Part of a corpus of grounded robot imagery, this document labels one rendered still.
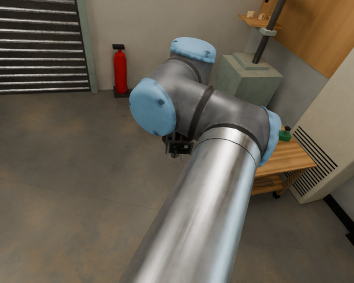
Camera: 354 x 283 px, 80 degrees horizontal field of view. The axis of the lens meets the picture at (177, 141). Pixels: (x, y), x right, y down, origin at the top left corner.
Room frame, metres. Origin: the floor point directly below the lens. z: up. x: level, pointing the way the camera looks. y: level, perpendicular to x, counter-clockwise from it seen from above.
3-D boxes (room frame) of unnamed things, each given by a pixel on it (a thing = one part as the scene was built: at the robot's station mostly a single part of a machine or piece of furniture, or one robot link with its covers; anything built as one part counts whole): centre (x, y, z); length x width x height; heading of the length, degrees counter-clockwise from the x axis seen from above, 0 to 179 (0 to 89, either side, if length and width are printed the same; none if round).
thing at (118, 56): (2.17, 0.82, 0.30); 0.19 x 0.18 x 0.60; 26
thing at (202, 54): (0.42, 0.01, 1.38); 0.10 x 0.09 x 0.12; 164
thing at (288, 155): (1.23, -0.63, 0.32); 0.66 x 0.57 x 0.64; 115
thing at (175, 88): (0.31, 0.03, 1.39); 0.12 x 0.12 x 0.09; 74
